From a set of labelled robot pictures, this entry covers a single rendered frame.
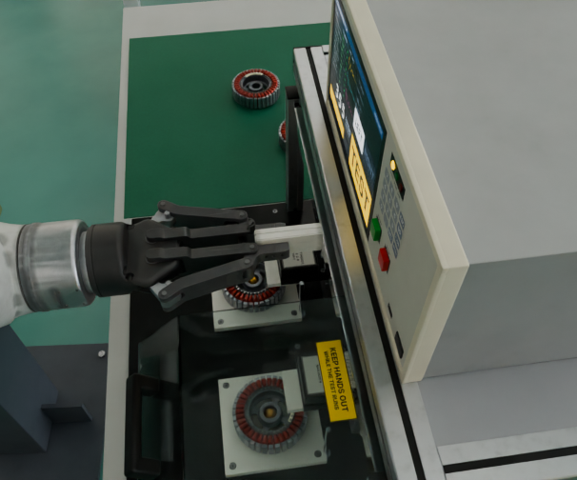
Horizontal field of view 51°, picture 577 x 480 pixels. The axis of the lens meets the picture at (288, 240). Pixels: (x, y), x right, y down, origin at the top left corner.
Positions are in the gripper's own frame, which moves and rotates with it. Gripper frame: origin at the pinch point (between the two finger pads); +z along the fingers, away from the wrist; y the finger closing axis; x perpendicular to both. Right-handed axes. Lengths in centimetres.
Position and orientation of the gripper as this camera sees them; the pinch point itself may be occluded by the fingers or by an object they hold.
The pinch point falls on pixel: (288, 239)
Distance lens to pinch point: 63.7
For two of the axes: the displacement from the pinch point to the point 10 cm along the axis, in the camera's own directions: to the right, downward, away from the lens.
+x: 0.0, -6.0, -8.0
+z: 9.9, -1.1, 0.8
